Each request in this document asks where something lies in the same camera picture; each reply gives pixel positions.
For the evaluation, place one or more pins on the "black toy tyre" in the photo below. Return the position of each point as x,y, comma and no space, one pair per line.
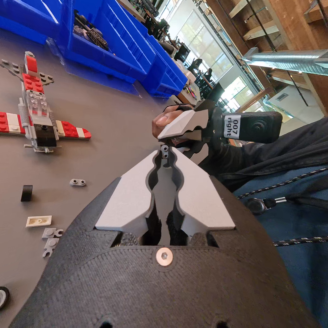
26,193

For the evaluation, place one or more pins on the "white flat brick plate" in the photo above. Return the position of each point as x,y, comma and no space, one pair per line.
38,221

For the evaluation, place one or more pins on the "background robot arms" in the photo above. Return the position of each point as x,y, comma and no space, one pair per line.
147,6

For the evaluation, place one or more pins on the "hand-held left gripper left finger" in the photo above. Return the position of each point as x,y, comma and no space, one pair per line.
128,199

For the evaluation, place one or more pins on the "metal ventilation duct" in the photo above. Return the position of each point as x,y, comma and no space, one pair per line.
294,61

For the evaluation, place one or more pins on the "small grey two-hole brick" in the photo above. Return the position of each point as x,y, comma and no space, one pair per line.
77,182
165,152

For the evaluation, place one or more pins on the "pile of dark brick pieces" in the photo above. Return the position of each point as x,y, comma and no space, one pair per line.
92,33

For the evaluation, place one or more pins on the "empty blue storage bin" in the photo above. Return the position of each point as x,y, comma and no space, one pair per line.
166,71

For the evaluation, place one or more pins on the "grey clip brick plate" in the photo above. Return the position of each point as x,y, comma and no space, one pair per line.
50,232
51,244

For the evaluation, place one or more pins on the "person's right hand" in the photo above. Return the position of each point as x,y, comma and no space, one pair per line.
161,121

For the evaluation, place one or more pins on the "blue bin with dark pile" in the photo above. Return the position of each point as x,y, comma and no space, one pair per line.
123,38

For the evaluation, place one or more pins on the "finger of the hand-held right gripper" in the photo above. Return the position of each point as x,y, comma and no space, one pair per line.
184,123
196,150

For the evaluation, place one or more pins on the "large blue storage bin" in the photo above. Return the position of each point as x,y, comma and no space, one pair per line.
30,15

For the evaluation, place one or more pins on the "person's right forearm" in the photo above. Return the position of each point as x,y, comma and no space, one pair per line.
256,158

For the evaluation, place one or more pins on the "clear plastic label holder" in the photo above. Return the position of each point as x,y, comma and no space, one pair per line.
57,51

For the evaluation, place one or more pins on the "red white toy brick airplane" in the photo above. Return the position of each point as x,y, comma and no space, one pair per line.
33,102

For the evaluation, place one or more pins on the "toy wheel with tyre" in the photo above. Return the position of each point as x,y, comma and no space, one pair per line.
3,297

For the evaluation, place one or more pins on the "person's blue garment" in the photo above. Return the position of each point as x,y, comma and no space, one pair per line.
294,230

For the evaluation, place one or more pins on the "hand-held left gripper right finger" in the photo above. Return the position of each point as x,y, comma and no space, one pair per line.
202,202

